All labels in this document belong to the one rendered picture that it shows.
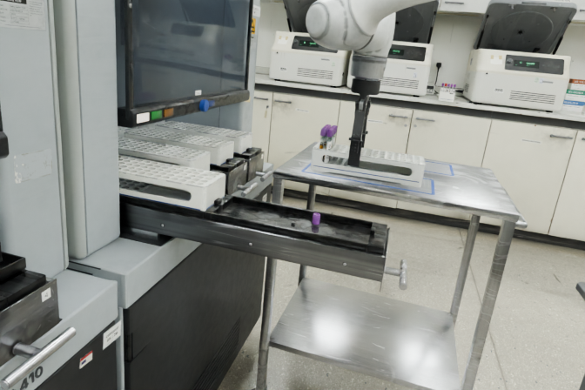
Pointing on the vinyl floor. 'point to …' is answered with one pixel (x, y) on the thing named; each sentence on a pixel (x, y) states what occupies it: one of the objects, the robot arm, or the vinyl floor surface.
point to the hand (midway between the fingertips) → (356, 153)
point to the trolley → (299, 327)
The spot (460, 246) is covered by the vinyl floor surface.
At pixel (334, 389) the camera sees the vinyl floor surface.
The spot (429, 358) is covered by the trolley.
